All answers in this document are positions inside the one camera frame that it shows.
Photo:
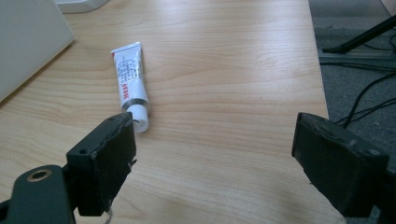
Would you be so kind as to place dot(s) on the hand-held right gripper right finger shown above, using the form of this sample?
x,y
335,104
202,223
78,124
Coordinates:
x,y
333,168

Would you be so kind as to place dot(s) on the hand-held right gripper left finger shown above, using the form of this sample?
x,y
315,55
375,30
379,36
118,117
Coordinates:
x,y
102,161

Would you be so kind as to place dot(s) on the white ointment tube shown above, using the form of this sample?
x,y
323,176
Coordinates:
x,y
132,83

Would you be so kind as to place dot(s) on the black stand leg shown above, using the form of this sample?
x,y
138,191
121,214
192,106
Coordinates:
x,y
361,36

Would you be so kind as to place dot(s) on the white box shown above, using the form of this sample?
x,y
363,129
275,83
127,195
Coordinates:
x,y
25,43

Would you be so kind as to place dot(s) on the white tray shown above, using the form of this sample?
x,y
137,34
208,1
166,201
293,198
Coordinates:
x,y
81,5

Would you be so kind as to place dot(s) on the grey metal rail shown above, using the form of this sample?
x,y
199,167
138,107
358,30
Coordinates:
x,y
358,56

